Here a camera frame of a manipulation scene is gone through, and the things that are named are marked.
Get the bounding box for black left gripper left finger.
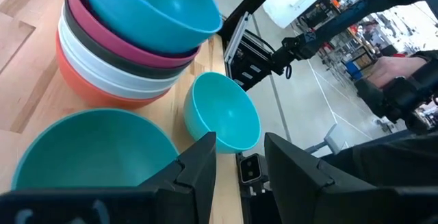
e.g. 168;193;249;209
139;131;218;224

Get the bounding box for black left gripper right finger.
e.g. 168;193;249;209
263;132;377;224

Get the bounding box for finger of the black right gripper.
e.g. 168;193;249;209
272;51;292;76

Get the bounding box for turquoise plastic bowl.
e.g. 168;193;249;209
183;71;262;154

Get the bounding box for dark green plastic bowl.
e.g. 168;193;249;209
11;108;179;191

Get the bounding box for blue plastic bowl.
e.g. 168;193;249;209
80;0;223;54

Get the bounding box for white plastic bowl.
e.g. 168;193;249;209
60;38;172;100
58;16;184;91

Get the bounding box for magenta plastic bowl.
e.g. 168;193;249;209
67;0;201;69

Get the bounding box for person's forearm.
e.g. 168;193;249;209
409;48;438;81

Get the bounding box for black box with white labels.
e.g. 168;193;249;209
225;28;276;92

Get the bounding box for silver aluminium extrusion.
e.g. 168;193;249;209
223;10;251;66

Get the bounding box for blue storage bin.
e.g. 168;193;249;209
344;61;363;81

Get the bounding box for background shelving racks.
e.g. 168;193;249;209
294;0;438;81

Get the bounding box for grey stand foot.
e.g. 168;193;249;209
304;123;347;155

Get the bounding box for person's hand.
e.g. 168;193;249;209
366;55;429;90

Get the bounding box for large black object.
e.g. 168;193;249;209
320;129;438;189

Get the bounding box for red plastic bowl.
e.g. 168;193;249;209
55;28;169;110

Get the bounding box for small table-level camera box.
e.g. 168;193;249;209
238;153;263;185

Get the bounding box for black aluminium table frame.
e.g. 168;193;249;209
198;0;289;43

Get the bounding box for black leader arm handle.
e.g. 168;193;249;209
354;75;438;136

